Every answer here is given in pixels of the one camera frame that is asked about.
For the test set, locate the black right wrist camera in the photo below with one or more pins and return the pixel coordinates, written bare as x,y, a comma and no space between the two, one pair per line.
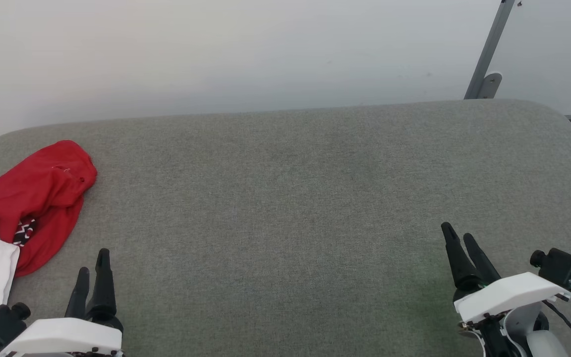
560,267

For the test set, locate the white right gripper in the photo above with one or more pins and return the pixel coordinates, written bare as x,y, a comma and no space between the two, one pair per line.
508,295

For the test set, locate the red and white jersey shirt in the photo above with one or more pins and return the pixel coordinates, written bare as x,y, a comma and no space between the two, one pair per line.
42,193

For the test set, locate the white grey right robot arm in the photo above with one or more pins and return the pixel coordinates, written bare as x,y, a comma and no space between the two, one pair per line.
545,347

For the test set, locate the grey metal pole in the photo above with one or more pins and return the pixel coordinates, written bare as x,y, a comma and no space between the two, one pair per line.
491,44

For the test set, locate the grey fabric sofa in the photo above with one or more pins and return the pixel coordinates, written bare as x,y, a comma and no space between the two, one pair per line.
285,208

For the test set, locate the grey pole bracket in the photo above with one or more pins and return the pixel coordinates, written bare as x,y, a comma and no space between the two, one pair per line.
489,85

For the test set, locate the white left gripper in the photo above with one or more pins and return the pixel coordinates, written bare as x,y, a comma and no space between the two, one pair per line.
62,337

